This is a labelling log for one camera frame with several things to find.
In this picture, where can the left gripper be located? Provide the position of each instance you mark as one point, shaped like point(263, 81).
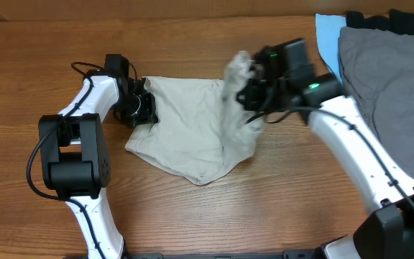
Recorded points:
point(148, 114)

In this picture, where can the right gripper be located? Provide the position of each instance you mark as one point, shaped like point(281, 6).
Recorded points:
point(255, 102)

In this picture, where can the beige shorts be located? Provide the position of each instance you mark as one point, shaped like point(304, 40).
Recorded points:
point(202, 132)

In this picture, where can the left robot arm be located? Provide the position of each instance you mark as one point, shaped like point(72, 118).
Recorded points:
point(75, 160)

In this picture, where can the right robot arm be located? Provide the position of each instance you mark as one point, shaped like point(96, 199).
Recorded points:
point(386, 190)

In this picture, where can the light blue garment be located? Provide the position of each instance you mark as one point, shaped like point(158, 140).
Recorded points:
point(328, 30)

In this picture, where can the grey shorts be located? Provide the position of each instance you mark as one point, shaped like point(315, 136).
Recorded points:
point(378, 71)

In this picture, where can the black garment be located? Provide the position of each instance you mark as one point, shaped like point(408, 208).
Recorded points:
point(398, 22)

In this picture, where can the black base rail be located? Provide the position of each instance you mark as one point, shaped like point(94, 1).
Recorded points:
point(286, 254)

